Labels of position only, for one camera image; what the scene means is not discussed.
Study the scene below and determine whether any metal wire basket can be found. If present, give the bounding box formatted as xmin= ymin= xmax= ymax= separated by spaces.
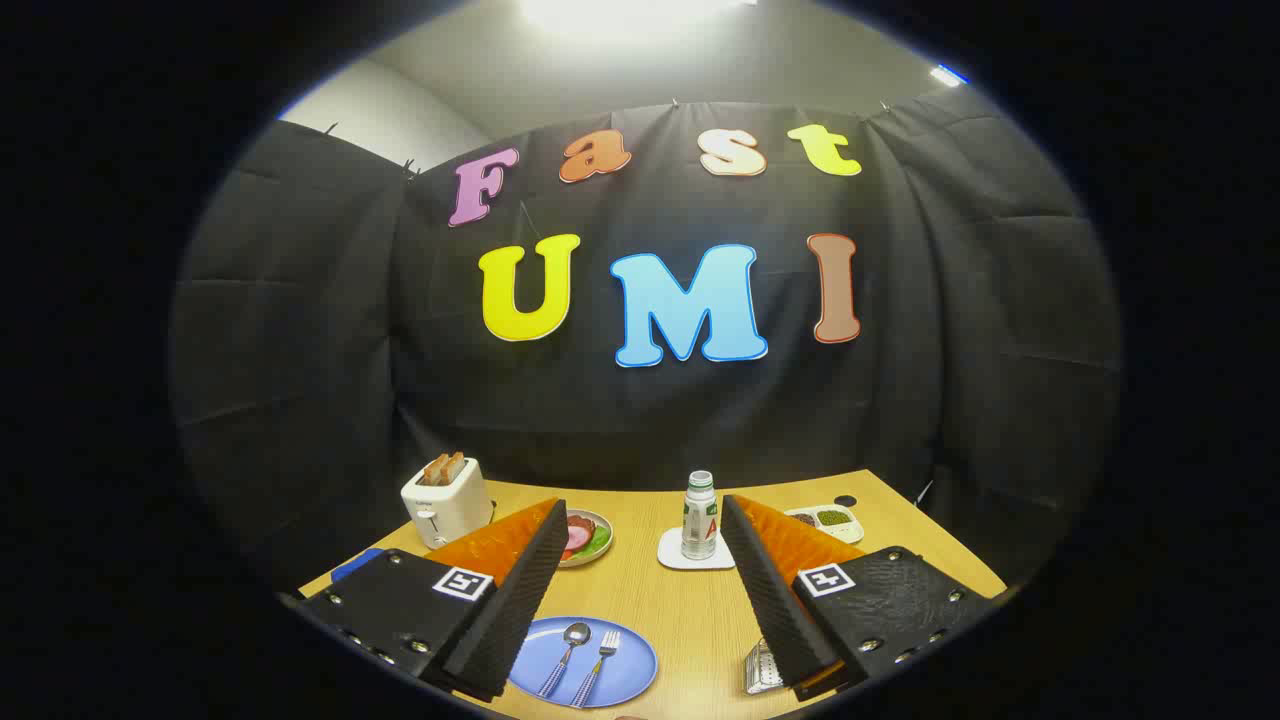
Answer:
xmin=743 ymin=640 xmax=786 ymax=696

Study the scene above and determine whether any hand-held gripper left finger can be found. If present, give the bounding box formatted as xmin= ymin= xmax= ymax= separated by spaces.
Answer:
xmin=295 ymin=498 xmax=569 ymax=703

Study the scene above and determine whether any white square coaster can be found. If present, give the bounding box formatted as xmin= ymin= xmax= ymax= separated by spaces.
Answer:
xmin=657 ymin=527 xmax=737 ymax=571

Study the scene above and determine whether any checked handle spoon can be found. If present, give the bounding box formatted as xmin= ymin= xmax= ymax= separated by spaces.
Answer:
xmin=537 ymin=622 xmax=593 ymax=699

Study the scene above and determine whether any oval food plate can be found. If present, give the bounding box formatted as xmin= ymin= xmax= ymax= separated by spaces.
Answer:
xmin=557 ymin=509 xmax=614 ymax=568

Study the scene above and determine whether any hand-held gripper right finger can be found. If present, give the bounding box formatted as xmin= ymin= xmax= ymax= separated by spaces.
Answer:
xmin=720 ymin=494 xmax=1001 ymax=701

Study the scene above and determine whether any blue folded cloth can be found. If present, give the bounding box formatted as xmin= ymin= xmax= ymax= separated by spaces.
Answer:
xmin=330 ymin=547 xmax=386 ymax=583

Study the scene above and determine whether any white divided tray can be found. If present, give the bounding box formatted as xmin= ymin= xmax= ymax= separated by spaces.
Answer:
xmin=783 ymin=505 xmax=865 ymax=545

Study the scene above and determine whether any white toaster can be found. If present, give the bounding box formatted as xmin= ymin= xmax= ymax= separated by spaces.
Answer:
xmin=400 ymin=458 xmax=495 ymax=549

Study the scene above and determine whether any checked handle fork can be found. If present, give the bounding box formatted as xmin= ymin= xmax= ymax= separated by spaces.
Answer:
xmin=570 ymin=630 xmax=622 ymax=709

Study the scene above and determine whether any large ceiling light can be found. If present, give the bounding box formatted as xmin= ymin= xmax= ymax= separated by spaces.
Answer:
xmin=520 ymin=0 xmax=756 ymax=33

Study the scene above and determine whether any blue round plate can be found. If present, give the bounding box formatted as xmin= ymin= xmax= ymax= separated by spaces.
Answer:
xmin=507 ymin=616 xmax=659 ymax=709

